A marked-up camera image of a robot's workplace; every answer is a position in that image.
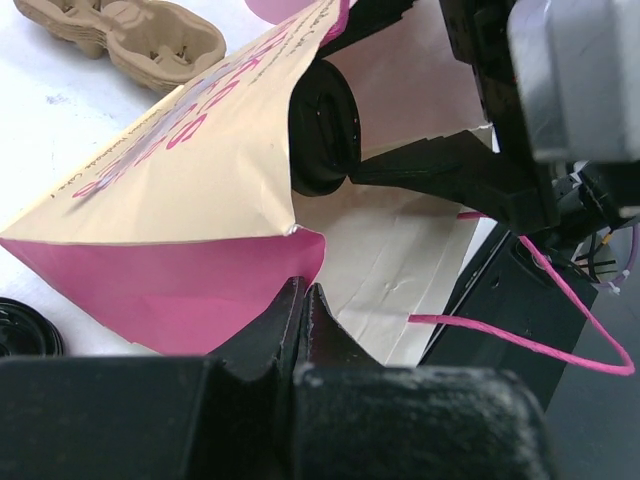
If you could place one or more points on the pink paper gift bag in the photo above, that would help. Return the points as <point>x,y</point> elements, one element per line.
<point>182,229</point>

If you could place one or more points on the pink straw holder cup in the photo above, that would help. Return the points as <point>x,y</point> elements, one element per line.
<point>275,11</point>

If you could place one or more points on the brown pulp cup carrier stack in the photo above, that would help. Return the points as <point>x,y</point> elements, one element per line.
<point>158,44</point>

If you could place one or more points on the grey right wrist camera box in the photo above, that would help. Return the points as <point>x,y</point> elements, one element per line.
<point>576,64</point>

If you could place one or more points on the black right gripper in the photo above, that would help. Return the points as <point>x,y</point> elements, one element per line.
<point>508,186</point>

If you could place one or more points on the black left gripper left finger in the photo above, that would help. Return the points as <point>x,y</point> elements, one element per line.
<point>223,415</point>

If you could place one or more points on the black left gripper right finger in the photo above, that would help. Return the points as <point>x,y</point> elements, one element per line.
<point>356,419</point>

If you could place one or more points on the black plastic cup lid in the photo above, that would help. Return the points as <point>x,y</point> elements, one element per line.
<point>324,131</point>

